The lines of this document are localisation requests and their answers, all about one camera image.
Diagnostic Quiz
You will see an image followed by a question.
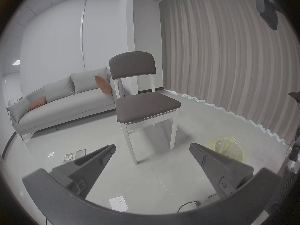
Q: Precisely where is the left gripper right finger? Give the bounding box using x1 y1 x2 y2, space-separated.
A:
189 142 255 197

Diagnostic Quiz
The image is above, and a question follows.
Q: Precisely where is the orange cushion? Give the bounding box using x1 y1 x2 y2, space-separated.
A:
94 74 113 95
28 96 47 112

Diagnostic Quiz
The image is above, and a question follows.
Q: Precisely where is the grey cushion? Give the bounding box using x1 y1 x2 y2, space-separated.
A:
43 75 75 104
9 97 32 123
71 66 111 94

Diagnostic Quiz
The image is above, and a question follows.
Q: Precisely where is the white cable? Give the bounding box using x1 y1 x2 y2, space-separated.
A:
58 154 72 166

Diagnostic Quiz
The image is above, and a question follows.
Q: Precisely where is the black cable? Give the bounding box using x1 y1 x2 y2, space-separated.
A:
177 201 202 214

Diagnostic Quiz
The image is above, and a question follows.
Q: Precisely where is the beige curtain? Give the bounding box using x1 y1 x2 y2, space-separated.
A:
159 0 299 147

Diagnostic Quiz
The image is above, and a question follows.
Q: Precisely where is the yellow plastic bag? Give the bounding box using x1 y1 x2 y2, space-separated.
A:
205 135 247 163

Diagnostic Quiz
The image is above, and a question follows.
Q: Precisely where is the white trash bin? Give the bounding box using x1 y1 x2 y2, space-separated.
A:
206 136 246 163

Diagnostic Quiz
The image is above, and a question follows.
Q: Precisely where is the white chair grey padding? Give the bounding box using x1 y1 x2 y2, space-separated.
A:
109 51 182 165

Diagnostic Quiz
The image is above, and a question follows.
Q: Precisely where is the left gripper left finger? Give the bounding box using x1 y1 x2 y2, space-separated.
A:
51 144 117 196

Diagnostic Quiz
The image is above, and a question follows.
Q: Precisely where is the pale grey sofa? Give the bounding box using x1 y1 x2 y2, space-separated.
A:
8 66 126 140

